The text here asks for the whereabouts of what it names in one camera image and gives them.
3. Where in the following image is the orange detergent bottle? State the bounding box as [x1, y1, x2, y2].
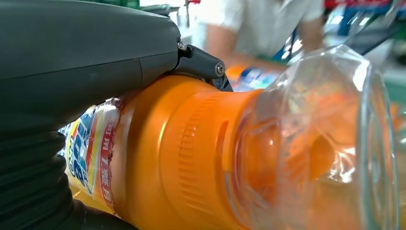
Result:
[58, 44, 401, 230]
[226, 63, 283, 92]

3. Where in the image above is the person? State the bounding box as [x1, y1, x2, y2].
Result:
[196, 0, 325, 71]

